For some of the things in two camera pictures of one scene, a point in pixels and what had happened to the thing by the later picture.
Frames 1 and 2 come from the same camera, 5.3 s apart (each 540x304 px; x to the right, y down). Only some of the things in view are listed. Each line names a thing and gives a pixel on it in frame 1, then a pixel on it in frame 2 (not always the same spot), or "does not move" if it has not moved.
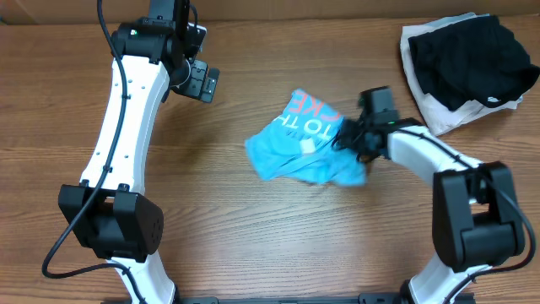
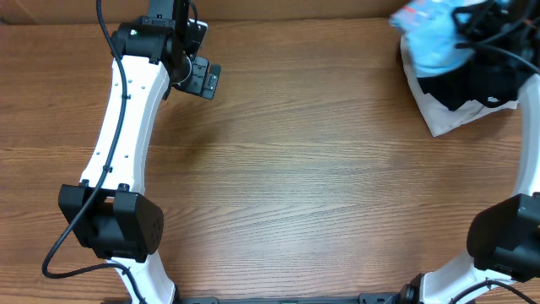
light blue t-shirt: (299, 145) to (431, 33)
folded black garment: (475, 60) does not move
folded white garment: (435, 116) does not move
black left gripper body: (202, 80) does not move
